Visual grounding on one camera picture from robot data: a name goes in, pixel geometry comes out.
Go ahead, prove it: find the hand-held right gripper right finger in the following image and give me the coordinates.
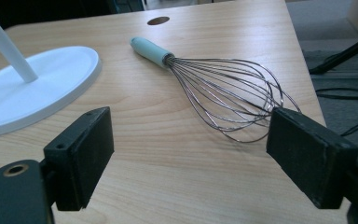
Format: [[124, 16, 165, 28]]
[[266, 106, 358, 210]]

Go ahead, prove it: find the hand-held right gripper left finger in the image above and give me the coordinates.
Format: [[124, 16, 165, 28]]
[[40, 106, 116, 212]]

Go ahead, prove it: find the white utensil rack stand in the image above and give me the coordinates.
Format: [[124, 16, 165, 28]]
[[0, 1, 103, 138]]

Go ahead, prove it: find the whisk with teal handle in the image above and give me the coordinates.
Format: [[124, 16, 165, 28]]
[[130, 36, 302, 144]]

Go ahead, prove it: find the black stand leg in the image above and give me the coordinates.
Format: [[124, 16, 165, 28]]
[[309, 31, 358, 76]]

